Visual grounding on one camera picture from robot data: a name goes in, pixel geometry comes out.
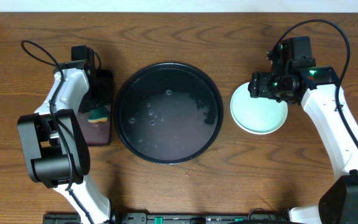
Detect rectangular black tray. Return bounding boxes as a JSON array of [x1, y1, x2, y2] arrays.
[[76, 71, 114, 146]]

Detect light blue plate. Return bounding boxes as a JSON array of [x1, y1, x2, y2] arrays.
[[230, 82, 288, 135]]

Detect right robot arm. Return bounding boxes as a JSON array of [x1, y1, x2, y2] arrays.
[[248, 66, 358, 223]]

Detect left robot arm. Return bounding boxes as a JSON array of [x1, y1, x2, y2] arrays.
[[17, 60, 120, 223]]

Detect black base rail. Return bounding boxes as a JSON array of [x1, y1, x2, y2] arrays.
[[42, 211, 290, 224]]

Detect green and yellow sponge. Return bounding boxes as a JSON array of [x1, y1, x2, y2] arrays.
[[88, 106, 109, 123]]

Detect round black serving tray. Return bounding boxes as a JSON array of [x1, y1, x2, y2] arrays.
[[113, 62, 224, 164]]

